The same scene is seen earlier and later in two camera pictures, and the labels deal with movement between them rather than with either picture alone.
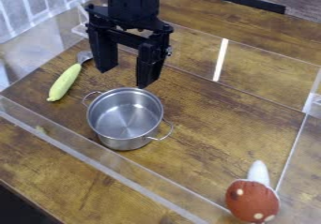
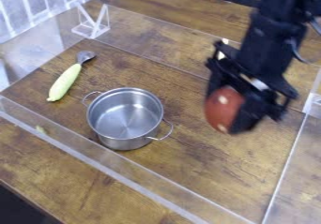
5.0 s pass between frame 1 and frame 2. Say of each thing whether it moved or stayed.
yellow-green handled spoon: stayed
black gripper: moved
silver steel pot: stayed
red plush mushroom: moved
